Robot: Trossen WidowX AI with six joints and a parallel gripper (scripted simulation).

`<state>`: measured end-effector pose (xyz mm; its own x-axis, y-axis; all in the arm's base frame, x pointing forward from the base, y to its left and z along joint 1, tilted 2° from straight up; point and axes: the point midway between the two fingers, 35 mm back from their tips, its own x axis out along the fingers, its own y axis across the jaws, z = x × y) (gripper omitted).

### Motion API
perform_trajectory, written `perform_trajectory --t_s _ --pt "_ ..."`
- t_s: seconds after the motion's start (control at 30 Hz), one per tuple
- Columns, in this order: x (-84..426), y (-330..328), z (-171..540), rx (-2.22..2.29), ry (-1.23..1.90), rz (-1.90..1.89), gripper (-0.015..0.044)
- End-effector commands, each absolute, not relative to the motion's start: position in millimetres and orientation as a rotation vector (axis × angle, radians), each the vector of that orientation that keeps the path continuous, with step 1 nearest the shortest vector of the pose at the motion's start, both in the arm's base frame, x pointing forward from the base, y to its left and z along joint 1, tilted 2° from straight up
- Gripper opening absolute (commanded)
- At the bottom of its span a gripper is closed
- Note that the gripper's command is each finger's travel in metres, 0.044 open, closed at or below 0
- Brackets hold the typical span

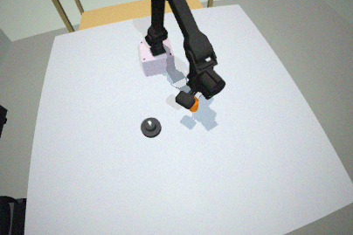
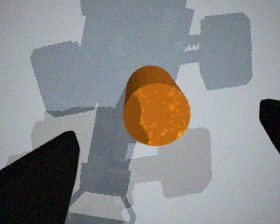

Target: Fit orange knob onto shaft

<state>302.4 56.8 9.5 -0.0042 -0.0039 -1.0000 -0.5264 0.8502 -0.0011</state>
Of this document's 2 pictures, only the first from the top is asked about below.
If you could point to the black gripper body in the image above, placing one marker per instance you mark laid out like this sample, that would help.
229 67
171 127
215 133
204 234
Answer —
187 100

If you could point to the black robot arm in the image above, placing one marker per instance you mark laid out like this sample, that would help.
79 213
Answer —
196 45

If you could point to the orange knob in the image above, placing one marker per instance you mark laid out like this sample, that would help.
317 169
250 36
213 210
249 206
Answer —
195 106

